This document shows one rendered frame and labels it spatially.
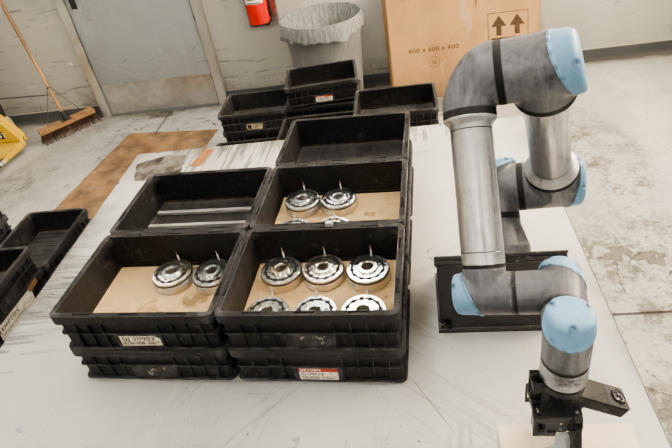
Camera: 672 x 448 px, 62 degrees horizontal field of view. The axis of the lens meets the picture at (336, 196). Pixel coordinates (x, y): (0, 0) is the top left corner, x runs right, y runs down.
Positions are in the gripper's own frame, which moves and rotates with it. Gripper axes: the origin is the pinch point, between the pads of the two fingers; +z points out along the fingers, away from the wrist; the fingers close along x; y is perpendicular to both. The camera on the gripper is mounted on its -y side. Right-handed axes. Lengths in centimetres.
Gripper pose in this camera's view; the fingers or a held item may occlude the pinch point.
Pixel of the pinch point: (566, 444)
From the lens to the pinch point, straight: 120.7
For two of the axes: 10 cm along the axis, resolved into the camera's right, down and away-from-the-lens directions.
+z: 1.5, 8.2, 5.6
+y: -9.9, 0.8, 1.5
